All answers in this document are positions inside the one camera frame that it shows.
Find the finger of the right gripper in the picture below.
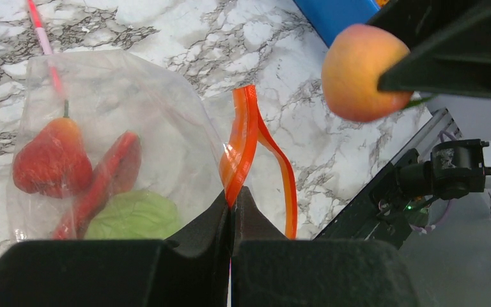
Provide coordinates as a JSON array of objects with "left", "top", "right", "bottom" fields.
[
  {"left": 367, "top": 0, "right": 491, "bottom": 49},
  {"left": 378, "top": 17, "right": 491, "bottom": 98}
]

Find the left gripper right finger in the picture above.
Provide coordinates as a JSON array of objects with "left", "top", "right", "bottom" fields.
[{"left": 231, "top": 187, "right": 419, "bottom": 306}]

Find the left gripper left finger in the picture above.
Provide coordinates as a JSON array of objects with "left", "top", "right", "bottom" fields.
[{"left": 0, "top": 194, "right": 230, "bottom": 306}]

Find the pink peach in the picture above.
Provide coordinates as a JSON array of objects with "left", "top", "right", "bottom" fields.
[{"left": 322, "top": 24, "right": 412, "bottom": 123}]

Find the green cabbage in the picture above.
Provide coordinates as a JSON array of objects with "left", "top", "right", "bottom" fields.
[{"left": 84, "top": 190, "right": 183, "bottom": 240}]

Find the watermelon slice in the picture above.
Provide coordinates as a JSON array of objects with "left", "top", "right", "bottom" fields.
[{"left": 52, "top": 131, "right": 142, "bottom": 240}]

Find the clear orange zip top bag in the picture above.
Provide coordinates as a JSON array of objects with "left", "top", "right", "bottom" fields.
[{"left": 6, "top": 50, "right": 298, "bottom": 242}]

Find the red tomato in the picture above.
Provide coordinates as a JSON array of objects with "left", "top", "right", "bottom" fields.
[{"left": 12, "top": 100, "right": 93, "bottom": 199}]

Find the blue plastic bin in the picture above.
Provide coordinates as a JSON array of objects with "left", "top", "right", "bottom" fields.
[{"left": 293, "top": 0, "right": 388, "bottom": 47}]

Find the red white pen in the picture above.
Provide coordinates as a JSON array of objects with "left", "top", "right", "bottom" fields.
[{"left": 26, "top": 0, "right": 65, "bottom": 100}]

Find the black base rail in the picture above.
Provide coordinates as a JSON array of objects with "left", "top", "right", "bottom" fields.
[{"left": 315, "top": 148, "right": 419, "bottom": 249}]

